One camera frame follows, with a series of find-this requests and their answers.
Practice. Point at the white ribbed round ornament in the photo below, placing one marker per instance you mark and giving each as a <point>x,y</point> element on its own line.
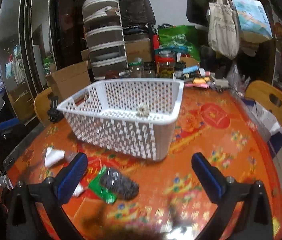
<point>143,111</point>

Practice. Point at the dark grey sock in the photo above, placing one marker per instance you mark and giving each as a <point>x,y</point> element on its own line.
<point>122,186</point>

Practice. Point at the grey stacked drawer unit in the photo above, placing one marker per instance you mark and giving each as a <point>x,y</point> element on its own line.
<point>104,38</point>

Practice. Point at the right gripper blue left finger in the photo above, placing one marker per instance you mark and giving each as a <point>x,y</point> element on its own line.
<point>69,177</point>

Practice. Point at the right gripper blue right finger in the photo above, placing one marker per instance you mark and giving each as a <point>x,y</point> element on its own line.
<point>212,180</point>

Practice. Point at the small white ball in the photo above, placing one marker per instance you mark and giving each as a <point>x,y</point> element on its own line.
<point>78,190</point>

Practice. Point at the brown cardboard box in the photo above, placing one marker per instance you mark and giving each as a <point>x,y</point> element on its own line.
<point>69,80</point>

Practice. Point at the beige canvas tote bag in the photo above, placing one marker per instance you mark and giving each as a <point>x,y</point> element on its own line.
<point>223,32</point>

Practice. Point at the right wooden chair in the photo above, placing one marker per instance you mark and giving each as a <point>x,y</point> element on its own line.
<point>268,96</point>

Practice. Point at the white perforated plastic basket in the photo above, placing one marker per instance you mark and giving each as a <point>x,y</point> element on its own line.
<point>105,114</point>

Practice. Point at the wooden chair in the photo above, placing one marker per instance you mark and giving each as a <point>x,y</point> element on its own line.
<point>268,96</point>
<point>41,106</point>

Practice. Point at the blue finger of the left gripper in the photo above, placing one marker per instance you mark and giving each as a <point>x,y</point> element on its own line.
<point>9,123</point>

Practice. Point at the green lid glass jar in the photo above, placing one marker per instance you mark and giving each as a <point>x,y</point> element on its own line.
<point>136,69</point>

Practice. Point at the blue illustrated paper bag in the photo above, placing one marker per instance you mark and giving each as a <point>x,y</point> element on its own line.
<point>253,21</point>

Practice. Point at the black phone stand clamp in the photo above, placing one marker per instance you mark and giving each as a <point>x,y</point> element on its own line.
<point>54,114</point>

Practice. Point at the green shopping bag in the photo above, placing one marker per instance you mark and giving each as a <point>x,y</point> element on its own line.
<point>182,37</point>

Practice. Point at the white towel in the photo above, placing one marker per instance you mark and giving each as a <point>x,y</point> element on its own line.
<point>53,156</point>

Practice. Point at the red lid pickle jar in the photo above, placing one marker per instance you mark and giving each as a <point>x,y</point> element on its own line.
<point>166,63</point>

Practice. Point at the green foil packet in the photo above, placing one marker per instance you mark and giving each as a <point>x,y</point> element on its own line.
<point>102,192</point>

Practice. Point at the left wooden chair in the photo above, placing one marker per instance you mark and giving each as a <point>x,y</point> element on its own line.
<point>41,106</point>

